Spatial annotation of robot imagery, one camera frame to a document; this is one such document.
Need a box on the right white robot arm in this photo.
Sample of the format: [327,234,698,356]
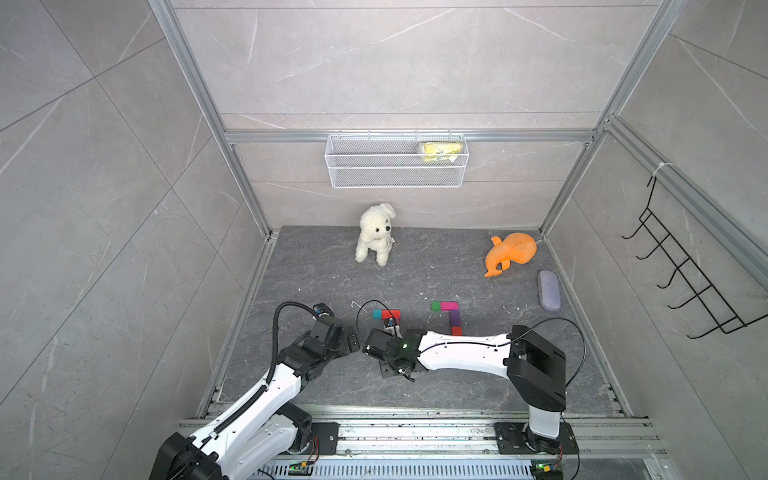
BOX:
[364,325,566,441]

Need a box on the aluminium mounting rail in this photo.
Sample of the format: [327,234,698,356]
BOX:
[158,403,670,480]

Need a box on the purple glasses case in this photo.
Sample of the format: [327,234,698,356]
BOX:
[538,270,562,311]

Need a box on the black wire hook rack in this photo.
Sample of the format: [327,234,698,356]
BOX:
[621,176,767,340]

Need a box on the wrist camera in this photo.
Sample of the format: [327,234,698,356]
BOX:
[363,318,403,361]
[309,303,346,352]

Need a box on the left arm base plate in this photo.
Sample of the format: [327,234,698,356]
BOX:
[256,421,340,456]

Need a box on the orange toy watering can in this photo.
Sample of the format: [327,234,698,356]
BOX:
[484,233,538,278]

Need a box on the white wire mesh basket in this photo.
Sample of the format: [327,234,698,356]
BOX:
[324,132,469,189]

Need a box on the yellow packet in basket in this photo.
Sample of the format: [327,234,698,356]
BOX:
[417,142,464,163]

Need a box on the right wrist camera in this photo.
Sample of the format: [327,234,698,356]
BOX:
[363,318,403,361]

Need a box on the purple block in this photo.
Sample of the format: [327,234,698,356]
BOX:
[449,309,462,329]

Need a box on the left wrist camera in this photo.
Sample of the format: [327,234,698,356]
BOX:
[309,303,346,352]

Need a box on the white plush dog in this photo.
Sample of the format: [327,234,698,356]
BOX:
[355,203,396,267]

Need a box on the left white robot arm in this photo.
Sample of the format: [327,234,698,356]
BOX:
[149,301,360,479]

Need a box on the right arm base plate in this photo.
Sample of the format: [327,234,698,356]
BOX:
[494,421,580,456]

